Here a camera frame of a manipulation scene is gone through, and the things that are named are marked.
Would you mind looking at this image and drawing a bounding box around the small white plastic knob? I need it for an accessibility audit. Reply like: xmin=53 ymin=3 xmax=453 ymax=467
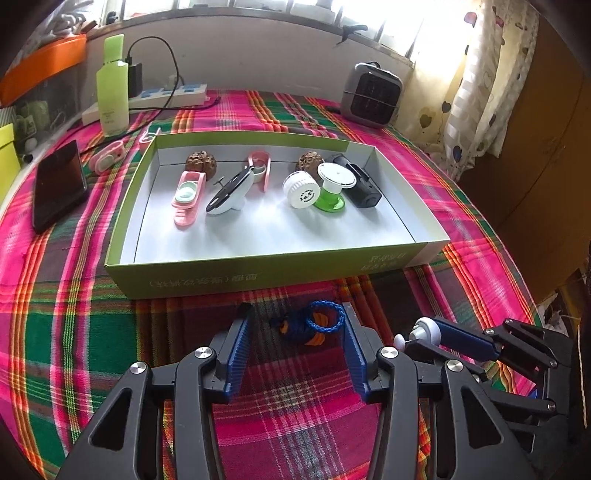
xmin=392 ymin=318 xmax=443 ymax=349

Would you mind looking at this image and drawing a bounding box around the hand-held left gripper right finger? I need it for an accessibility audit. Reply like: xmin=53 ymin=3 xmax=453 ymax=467
xmin=341 ymin=302 xmax=539 ymax=480

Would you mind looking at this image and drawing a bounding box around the white crumpled plastic bag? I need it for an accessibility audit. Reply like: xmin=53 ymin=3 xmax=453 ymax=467
xmin=46 ymin=0 xmax=109 ymax=38

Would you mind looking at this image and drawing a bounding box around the pink plastic clip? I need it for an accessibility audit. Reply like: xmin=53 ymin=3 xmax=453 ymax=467
xmin=247 ymin=150 xmax=273 ymax=191

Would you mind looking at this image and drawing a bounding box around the black charger plug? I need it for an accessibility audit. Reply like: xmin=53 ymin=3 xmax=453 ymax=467
xmin=124 ymin=60 xmax=144 ymax=99

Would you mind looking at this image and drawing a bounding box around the light green bottle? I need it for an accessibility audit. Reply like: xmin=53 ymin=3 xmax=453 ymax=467
xmin=96 ymin=34 xmax=130 ymax=137

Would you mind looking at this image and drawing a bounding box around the small pink clip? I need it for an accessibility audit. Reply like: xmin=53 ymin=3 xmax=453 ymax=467
xmin=89 ymin=141 xmax=125 ymax=171

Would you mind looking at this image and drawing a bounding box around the white power strip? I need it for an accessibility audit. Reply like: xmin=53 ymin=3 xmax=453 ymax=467
xmin=82 ymin=83 xmax=208 ymax=124

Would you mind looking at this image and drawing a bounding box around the black window clip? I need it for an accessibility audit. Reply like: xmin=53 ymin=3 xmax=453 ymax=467
xmin=336 ymin=24 xmax=368 ymax=47

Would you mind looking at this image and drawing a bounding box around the black charger cable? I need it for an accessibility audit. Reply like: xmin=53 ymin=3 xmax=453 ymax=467
xmin=78 ymin=34 xmax=182 ymax=155

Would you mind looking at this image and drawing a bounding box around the heart print curtain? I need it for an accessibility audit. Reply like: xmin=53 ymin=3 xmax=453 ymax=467
xmin=406 ymin=0 xmax=541 ymax=181

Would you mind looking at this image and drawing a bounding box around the orange bin lid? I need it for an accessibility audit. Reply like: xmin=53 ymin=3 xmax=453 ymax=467
xmin=0 ymin=34 xmax=88 ymax=107

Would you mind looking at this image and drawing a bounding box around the green and white cardboard box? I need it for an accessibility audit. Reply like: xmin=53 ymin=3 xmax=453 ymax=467
xmin=105 ymin=130 xmax=452 ymax=300

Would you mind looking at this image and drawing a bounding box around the grey desktop heater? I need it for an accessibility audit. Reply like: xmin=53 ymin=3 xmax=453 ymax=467
xmin=339 ymin=61 xmax=403 ymax=129

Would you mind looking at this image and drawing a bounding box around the green and white spool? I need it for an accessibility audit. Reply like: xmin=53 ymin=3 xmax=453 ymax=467
xmin=314 ymin=162 xmax=357 ymax=214

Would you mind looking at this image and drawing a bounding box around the brown carved walnut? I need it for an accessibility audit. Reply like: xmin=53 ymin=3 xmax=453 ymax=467
xmin=298 ymin=150 xmax=326 ymax=178
xmin=185 ymin=150 xmax=219 ymax=180

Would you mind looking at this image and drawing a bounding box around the yellow-green cardboard box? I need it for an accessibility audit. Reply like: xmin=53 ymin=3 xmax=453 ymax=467
xmin=0 ymin=122 xmax=24 ymax=171

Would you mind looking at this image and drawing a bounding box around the black smartphone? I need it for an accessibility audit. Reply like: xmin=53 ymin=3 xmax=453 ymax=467
xmin=32 ymin=139 xmax=88 ymax=234

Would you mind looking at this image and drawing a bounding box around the blue braided cord keychain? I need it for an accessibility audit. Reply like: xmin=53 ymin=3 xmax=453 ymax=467
xmin=270 ymin=301 xmax=346 ymax=348

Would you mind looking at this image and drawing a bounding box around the wooden cabinet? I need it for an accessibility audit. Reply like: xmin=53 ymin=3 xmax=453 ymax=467
xmin=462 ymin=28 xmax=591 ymax=296

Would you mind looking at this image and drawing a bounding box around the clear storage bin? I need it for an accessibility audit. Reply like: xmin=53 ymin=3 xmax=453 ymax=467
xmin=11 ymin=65 xmax=100 ymax=158

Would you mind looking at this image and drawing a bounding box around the pink clip with mint pad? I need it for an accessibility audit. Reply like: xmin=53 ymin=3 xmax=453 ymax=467
xmin=172 ymin=171 xmax=208 ymax=228

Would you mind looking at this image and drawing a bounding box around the white ribbed bottle cap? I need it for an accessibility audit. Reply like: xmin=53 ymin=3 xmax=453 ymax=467
xmin=283 ymin=171 xmax=321 ymax=209

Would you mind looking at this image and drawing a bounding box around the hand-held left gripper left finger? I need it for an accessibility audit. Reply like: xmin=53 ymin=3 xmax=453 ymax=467
xmin=55 ymin=302 xmax=254 ymax=480

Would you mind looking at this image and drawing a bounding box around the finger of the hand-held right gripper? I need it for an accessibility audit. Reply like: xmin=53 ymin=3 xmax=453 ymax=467
xmin=434 ymin=316 xmax=578 ymax=370
xmin=406 ymin=342 xmax=553 ymax=417

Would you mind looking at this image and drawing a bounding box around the small black device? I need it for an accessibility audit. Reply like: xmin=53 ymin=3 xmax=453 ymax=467
xmin=331 ymin=154 xmax=382 ymax=208

